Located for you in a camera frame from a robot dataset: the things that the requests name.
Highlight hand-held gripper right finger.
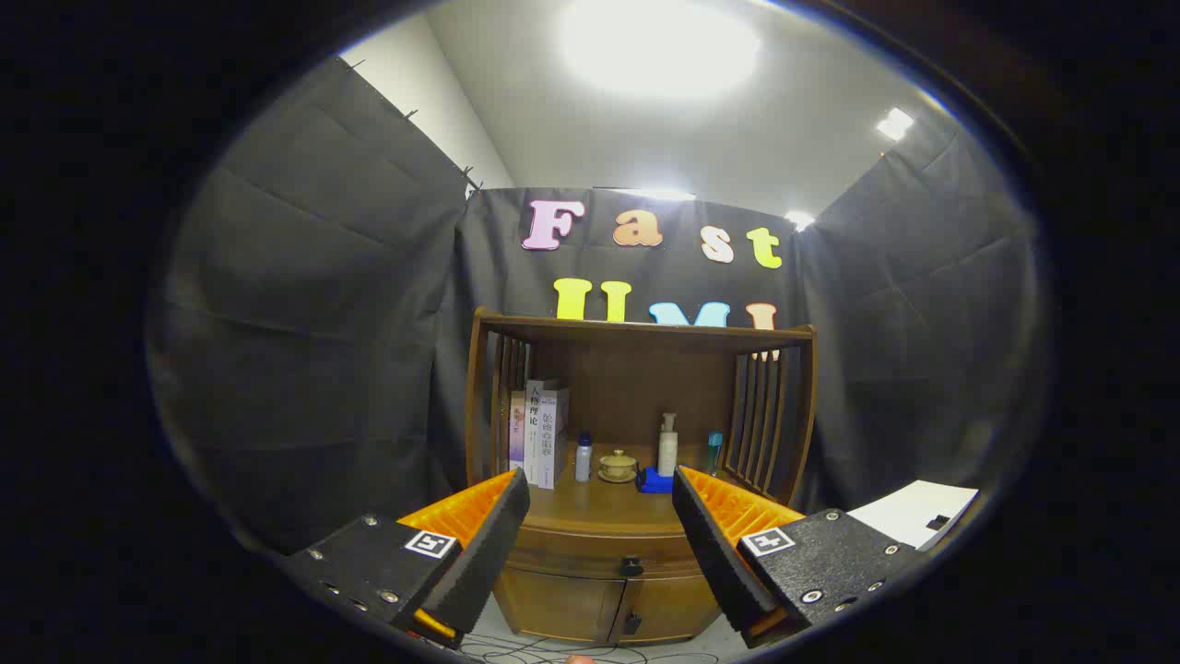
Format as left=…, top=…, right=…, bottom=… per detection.
left=671, top=466, right=923, bottom=648

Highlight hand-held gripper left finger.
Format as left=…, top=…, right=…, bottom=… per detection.
left=281, top=468, right=532, bottom=646

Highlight wooden drawer with black knob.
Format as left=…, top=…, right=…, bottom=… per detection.
left=505, top=526, right=706, bottom=582

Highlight wooden cabinet door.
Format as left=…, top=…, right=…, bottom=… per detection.
left=493, top=567, right=628, bottom=644
left=608, top=576, right=722, bottom=644

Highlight wooden countertop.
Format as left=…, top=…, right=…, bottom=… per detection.
left=521, top=443, right=738, bottom=536

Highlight wooden cabinet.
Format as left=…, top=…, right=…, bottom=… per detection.
left=464, top=307, right=819, bottom=645

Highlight white machine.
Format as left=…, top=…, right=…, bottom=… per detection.
left=846, top=480, right=980, bottom=552

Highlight large round ceiling light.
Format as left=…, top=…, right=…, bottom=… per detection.
left=558, top=0, right=761, bottom=98

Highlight floor cables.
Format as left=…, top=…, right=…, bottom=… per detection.
left=456, top=632, right=729, bottom=664

